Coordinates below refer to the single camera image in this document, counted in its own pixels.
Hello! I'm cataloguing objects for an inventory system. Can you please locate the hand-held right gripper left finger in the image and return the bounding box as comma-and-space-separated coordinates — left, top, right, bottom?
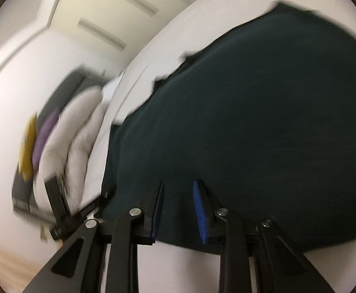
22, 179, 165, 293

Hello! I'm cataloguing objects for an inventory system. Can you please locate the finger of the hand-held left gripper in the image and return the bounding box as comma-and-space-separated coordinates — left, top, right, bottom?
100, 174, 118, 218

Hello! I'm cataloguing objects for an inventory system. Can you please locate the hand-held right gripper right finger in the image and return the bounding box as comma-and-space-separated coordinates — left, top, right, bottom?
193, 179, 323, 293

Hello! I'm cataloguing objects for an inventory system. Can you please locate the dark green sweater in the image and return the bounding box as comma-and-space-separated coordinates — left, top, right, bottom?
100, 1, 356, 251

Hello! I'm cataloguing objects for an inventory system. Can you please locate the beige folded duvet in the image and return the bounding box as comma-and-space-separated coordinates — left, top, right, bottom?
33, 85, 107, 211

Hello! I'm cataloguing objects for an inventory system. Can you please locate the yellow pillow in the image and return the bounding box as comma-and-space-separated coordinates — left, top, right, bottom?
18, 114, 39, 180

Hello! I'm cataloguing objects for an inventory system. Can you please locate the purple pillow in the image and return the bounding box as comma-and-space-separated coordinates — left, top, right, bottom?
32, 108, 60, 171

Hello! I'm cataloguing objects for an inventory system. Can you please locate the grey padded headboard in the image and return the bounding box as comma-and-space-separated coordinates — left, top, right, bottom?
11, 69, 105, 224

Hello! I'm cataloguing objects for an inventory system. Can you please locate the bed with grey sheet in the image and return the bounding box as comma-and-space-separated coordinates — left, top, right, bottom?
80, 0, 356, 293

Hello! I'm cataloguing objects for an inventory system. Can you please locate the cream wardrobe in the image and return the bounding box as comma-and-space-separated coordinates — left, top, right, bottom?
34, 0, 197, 68

